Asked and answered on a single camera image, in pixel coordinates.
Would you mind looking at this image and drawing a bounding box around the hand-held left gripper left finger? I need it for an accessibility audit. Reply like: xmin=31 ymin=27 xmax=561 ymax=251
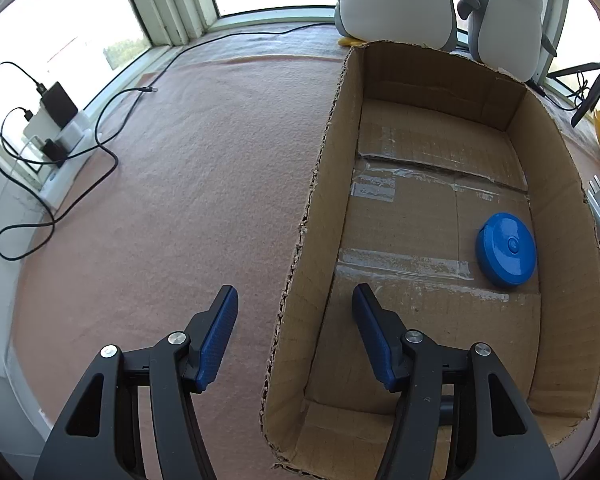
xmin=32 ymin=285 xmax=239 ymax=480

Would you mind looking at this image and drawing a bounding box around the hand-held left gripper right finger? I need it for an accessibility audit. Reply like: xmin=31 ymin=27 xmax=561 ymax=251
xmin=352 ymin=283 xmax=561 ymax=480

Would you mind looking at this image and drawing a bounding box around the cardboard box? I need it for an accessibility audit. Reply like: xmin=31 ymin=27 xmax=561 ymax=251
xmin=260 ymin=40 xmax=600 ymax=478

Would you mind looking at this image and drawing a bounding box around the blue round tape measure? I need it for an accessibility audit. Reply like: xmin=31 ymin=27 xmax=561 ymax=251
xmin=475 ymin=211 xmax=537 ymax=289

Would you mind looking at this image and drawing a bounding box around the pink blanket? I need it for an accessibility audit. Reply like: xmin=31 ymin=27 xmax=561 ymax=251
xmin=7 ymin=22 xmax=600 ymax=480

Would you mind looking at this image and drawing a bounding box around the white power strip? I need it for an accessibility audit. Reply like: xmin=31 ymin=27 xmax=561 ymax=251
xmin=39 ymin=111 xmax=99 ymax=211

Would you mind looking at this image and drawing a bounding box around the black plug adapter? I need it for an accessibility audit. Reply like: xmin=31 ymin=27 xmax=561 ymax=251
xmin=42 ymin=139 xmax=67 ymax=164

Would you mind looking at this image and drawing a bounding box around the white charger block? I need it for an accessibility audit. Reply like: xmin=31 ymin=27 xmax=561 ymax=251
xmin=22 ymin=105 xmax=63 ymax=143

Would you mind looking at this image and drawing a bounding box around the black tripod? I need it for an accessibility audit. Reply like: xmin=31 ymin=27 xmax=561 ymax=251
xmin=547 ymin=45 xmax=600 ymax=128

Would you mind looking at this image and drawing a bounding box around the large grey penguin plush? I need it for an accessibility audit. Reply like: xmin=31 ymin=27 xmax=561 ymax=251
xmin=323 ymin=0 xmax=481 ymax=52

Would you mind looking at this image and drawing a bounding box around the small grey penguin plush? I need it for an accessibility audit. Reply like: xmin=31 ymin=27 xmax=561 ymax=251
xmin=456 ymin=0 xmax=558 ymax=82

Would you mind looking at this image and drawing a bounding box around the black cable with free connector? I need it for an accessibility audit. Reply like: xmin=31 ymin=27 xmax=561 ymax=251
xmin=0 ymin=86 xmax=157 ymax=262

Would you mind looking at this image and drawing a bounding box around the short black charging cable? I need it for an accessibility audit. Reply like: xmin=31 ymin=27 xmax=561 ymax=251
xmin=0 ymin=106 xmax=35 ymax=161

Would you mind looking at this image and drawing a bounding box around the white window frame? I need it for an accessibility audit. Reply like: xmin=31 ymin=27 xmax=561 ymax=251
xmin=114 ymin=0 xmax=222 ymax=47

